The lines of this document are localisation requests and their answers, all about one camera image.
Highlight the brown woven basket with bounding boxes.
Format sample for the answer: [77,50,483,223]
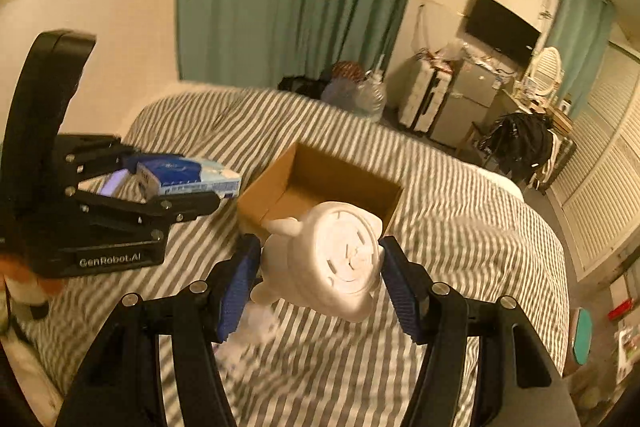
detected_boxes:
[332,61,367,82]

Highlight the white louvered closet doors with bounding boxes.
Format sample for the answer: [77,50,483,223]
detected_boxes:
[547,41,640,279]

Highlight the clear water jug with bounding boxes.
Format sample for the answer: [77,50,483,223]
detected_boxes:
[322,69,389,122]

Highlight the white animal figurine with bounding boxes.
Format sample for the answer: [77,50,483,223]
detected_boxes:
[250,201,385,323]

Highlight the red box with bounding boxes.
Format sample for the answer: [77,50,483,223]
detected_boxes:
[607,299,636,321]

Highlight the brown cardboard box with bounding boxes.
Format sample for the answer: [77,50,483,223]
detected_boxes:
[236,142,405,244]

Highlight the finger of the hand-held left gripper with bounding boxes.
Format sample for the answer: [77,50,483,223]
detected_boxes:
[66,187,222,239]
[66,141,140,181]

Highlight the narrow green curtain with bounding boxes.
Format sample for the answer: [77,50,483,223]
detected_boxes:
[542,0,616,118]

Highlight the wooden desk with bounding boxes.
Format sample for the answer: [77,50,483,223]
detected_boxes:
[505,87,577,144]

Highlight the black bag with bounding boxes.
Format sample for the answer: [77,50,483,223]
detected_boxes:
[277,76,332,98]

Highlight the black flat television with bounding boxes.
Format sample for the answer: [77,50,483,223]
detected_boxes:
[465,0,542,68]

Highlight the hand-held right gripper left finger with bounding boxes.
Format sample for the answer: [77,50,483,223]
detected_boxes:
[55,234,263,427]

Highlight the white suitcase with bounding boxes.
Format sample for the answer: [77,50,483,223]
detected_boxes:
[398,54,454,136]

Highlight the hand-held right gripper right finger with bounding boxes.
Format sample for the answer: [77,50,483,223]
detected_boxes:
[380,236,583,427]

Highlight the white framed mirror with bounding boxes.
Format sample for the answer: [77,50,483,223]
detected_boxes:
[522,47,564,100]

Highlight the blue tissue packet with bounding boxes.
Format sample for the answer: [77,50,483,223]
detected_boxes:
[100,153,243,221]

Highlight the grey mini fridge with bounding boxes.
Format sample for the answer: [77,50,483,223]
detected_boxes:
[430,59,504,148]

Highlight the black backpack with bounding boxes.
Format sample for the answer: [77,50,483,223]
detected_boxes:
[479,112,557,186]

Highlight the green round stool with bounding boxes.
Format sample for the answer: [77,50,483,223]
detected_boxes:
[572,307,594,366]

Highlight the striped grey white blanket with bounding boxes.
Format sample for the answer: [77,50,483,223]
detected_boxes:
[20,87,571,427]

